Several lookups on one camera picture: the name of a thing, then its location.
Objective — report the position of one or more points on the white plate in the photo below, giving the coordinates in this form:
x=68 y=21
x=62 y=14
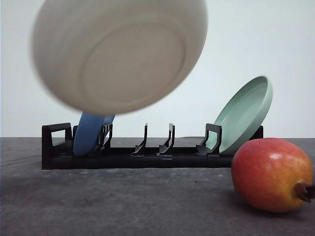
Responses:
x=118 y=56

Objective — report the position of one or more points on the red yellow pomegranate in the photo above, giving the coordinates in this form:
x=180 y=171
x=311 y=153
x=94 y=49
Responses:
x=272 y=174

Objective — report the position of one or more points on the blue plate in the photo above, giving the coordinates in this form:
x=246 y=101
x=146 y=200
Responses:
x=88 y=133

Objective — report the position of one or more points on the green plate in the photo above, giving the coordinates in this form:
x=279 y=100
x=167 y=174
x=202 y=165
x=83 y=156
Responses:
x=243 y=116

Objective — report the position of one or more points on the black dish rack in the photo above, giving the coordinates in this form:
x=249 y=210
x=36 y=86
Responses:
x=58 y=153

